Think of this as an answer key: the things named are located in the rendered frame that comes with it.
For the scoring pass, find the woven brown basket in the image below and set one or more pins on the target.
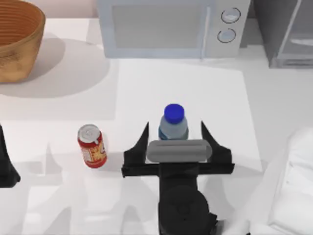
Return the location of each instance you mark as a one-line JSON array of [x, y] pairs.
[[17, 49]]

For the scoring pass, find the red and white can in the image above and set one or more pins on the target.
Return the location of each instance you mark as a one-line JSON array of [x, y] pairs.
[[93, 149]]

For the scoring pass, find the round microwave knob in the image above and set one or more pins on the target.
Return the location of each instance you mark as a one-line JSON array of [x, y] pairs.
[[226, 35], [230, 15]]

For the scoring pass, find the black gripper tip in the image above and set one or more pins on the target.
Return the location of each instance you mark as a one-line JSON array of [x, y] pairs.
[[6, 166]]

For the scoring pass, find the grey cabinet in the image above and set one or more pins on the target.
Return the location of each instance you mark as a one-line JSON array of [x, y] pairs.
[[278, 34]]

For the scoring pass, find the pale microwave door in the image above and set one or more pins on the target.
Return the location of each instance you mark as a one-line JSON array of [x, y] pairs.
[[156, 27]]

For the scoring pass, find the pale microwave oven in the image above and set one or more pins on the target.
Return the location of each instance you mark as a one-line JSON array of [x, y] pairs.
[[242, 29]]

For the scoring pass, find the clear bottle with blue cap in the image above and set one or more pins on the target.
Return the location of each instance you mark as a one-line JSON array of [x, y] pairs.
[[174, 122]]

